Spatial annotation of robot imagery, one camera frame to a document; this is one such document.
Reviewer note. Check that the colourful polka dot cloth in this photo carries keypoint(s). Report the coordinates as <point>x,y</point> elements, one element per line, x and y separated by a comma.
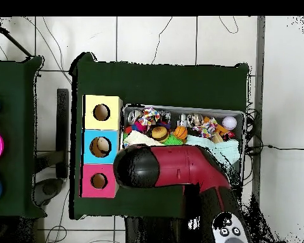
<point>206,129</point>
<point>126,144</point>
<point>148,117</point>

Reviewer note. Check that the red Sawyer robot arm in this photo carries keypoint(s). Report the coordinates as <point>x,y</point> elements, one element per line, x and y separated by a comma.
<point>182,167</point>

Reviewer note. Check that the wooden box with three holes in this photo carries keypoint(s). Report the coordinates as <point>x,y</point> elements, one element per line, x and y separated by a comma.
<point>109,157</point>

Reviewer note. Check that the shallow mesh bin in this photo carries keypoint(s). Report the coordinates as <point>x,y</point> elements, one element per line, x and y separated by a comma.
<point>233,112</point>

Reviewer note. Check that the hamburger toy ball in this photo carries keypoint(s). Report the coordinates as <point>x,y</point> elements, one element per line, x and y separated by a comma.
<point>159,133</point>

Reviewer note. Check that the cream waffle cloth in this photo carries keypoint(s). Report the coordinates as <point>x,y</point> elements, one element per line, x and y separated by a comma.
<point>139,138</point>

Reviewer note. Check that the green spiky rubber ball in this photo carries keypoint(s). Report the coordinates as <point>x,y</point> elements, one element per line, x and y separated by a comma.
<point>173,140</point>

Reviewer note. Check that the crushed silver can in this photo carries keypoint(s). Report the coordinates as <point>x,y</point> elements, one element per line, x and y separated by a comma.
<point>133,116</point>

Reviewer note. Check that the orange toy basketball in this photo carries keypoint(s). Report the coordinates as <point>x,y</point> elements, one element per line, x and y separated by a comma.
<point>180,132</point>

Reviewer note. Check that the dark green tablecloth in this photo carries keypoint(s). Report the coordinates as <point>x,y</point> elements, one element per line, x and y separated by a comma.
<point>15,101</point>
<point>167,83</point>

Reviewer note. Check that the mint green waffle cloth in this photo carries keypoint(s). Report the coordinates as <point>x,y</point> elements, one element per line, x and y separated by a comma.
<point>225,149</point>

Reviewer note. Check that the grey metal bar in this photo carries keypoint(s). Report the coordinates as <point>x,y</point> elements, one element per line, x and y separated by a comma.
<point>259,76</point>

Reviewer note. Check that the black tripod leg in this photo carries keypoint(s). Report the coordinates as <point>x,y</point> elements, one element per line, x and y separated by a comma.
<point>15,43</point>

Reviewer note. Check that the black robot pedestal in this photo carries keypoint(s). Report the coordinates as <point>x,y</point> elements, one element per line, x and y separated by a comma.
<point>152,230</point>

